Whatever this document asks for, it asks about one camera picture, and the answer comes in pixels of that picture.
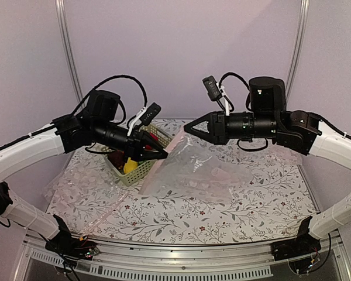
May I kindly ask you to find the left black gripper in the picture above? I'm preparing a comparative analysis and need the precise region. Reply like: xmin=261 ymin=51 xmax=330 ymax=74
xmin=93 ymin=118 xmax=168 ymax=162

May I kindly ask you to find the clear zip top bag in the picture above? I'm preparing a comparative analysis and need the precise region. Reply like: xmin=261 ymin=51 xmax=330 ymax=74
xmin=139 ymin=129 xmax=252 ymax=205

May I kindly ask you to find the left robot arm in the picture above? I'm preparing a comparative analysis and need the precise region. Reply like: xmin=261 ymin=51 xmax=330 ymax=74
xmin=0 ymin=90 xmax=168 ymax=254

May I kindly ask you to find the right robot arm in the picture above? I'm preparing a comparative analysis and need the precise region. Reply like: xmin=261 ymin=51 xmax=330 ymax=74
xmin=184 ymin=73 xmax=351 ymax=255

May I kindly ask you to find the left clear dotted bag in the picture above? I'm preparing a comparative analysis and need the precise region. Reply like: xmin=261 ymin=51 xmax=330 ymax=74
xmin=46 ymin=160 xmax=128 ymax=236

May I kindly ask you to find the right rear clear bag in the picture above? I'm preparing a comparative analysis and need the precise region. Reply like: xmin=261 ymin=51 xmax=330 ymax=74
xmin=238 ymin=139 xmax=302 ymax=165

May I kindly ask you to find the red toy apple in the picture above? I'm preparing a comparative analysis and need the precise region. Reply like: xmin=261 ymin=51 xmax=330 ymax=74
xmin=150 ymin=133 xmax=161 ymax=142

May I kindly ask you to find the green perforated plastic basket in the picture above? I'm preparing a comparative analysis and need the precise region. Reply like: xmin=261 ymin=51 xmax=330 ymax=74
xmin=103 ymin=124 xmax=173 ymax=187

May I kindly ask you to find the yellow toy mango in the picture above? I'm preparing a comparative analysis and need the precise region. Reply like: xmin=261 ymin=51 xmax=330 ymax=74
xmin=123 ymin=157 xmax=139 ymax=174

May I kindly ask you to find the dark red toy fruit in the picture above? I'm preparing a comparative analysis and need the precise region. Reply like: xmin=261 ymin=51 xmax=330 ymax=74
xmin=107 ymin=150 xmax=125 ymax=170

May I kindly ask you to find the floral table mat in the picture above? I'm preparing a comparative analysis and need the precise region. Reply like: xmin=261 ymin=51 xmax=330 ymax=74
xmin=45 ymin=118 xmax=321 ymax=245

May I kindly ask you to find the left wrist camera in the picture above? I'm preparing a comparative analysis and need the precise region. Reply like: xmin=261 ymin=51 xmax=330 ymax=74
xmin=127 ymin=102 xmax=161 ymax=136

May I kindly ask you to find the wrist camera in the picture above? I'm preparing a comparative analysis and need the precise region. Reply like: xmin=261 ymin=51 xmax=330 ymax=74
xmin=202 ymin=76 xmax=234 ymax=116
xmin=127 ymin=102 xmax=161 ymax=136

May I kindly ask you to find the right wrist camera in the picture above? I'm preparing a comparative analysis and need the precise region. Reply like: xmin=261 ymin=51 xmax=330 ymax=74
xmin=202 ymin=76 xmax=234 ymax=116

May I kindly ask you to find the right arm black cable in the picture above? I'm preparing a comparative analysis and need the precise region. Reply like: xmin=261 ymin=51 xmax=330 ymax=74
xmin=218 ymin=72 xmax=252 ymax=88

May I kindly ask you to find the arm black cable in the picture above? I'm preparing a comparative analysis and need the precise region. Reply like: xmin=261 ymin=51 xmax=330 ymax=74
xmin=71 ymin=74 xmax=149 ymax=124
xmin=218 ymin=72 xmax=252 ymax=88

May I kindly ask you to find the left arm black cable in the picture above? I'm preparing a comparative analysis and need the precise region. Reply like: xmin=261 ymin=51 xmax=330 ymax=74
xmin=71 ymin=74 xmax=149 ymax=124

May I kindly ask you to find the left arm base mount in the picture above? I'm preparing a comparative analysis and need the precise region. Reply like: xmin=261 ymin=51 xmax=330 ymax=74
xmin=45 ymin=215 xmax=99 ymax=260

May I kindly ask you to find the front aluminium rail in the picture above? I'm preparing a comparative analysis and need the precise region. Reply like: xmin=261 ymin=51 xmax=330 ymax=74
xmin=13 ymin=232 xmax=351 ymax=280

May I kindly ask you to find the left aluminium frame post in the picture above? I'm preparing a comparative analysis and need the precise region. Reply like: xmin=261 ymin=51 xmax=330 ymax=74
xmin=55 ymin=0 xmax=83 ymax=102

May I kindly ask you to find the aluminium frame post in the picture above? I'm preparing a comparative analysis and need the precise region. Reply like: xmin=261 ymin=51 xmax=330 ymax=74
xmin=55 ymin=0 xmax=83 ymax=102
xmin=286 ymin=0 xmax=310 ymax=101

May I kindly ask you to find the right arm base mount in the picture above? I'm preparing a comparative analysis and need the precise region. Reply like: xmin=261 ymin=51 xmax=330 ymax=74
xmin=270 ymin=216 xmax=326 ymax=275

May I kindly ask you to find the right aluminium frame post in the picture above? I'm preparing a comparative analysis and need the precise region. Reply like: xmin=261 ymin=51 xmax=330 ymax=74
xmin=286 ymin=0 xmax=310 ymax=101

